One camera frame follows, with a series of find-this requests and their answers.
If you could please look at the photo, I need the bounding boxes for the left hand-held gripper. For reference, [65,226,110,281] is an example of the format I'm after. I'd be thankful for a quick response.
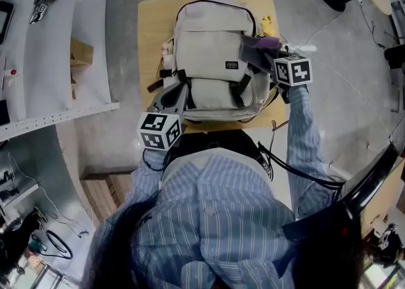
[135,81,191,152]

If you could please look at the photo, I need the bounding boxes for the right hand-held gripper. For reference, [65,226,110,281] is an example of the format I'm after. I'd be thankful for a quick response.
[263,51,314,106]

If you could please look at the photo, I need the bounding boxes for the purple cloth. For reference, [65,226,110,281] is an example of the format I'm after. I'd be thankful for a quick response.
[239,35,283,73]

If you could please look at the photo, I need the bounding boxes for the white backpack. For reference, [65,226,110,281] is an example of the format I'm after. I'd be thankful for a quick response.
[146,0,280,125]

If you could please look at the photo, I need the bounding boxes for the person's right forearm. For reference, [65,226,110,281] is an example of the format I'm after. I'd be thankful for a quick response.
[283,84,337,219]

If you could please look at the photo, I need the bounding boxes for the person's left forearm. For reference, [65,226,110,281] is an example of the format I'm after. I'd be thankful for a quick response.
[124,147,172,207]

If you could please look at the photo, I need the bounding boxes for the white power strip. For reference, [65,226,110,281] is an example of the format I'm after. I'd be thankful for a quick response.
[280,42,318,54]

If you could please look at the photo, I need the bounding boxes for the yellow plush pendant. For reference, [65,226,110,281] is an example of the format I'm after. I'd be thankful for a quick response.
[259,14,276,37]

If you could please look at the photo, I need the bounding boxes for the person's black trousers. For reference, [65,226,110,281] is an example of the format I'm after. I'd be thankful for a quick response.
[170,128,277,181]

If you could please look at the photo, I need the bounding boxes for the pink plush toy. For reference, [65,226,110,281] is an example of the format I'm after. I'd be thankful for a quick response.
[159,40,175,68]

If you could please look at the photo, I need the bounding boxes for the wooden plank pallet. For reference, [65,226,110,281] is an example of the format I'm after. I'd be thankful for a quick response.
[80,171,136,229]

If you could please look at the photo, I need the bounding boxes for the person's striped shirt torso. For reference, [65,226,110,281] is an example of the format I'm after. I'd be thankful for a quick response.
[81,147,299,289]

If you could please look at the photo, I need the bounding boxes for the yellow floor mat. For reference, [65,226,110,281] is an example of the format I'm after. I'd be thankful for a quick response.
[137,0,288,134]

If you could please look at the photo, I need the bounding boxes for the brown cardboard box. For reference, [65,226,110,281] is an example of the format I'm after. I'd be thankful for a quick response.
[69,37,96,101]

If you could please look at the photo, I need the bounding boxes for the white metal shelving unit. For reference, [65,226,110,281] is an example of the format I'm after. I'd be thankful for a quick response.
[0,0,121,144]

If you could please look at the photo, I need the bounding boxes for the small black box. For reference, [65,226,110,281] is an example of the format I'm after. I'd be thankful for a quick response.
[0,99,11,126]

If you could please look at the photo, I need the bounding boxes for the white device with red button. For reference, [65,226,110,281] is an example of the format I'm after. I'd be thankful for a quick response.
[1,65,19,87]

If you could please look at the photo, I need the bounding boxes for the spare grey gripper device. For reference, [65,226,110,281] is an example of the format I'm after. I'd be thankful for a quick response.
[29,1,49,26]

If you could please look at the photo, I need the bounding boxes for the white machine with dark screen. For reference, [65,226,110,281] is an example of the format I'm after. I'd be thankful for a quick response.
[0,0,16,46]

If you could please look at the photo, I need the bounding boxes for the black cable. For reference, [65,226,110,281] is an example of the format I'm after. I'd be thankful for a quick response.
[257,141,345,190]

